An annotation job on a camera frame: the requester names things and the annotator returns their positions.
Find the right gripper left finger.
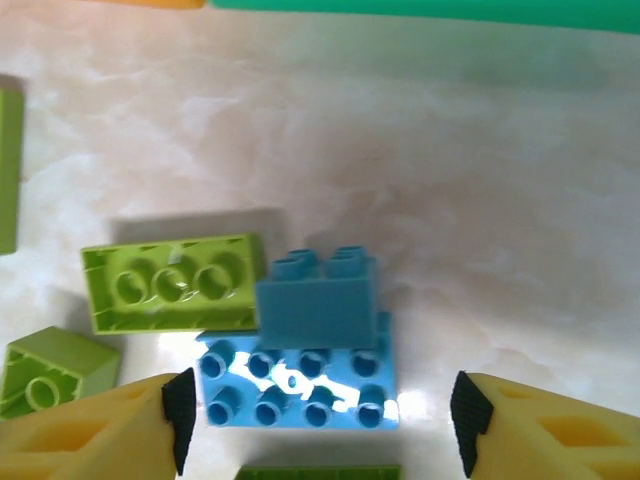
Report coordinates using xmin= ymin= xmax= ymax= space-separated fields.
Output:
xmin=0 ymin=367 xmax=197 ymax=480

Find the green plastic bin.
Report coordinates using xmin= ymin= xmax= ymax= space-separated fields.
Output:
xmin=207 ymin=0 xmax=640 ymax=36

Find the orange plastic bin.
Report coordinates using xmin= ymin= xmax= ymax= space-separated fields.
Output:
xmin=99 ymin=0 xmax=206 ymax=10

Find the small lime green lego brick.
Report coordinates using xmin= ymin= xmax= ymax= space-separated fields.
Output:
xmin=0 ymin=325 xmax=122 ymax=421

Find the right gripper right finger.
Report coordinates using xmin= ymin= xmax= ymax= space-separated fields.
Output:
xmin=449 ymin=369 xmax=640 ymax=480

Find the dark green brick bottom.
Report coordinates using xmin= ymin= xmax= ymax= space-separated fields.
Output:
xmin=233 ymin=464 xmax=402 ymax=480

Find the small blue lego brick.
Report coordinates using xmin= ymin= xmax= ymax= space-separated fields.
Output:
xmin=254 ymin=244 xmax=379 ymax=351

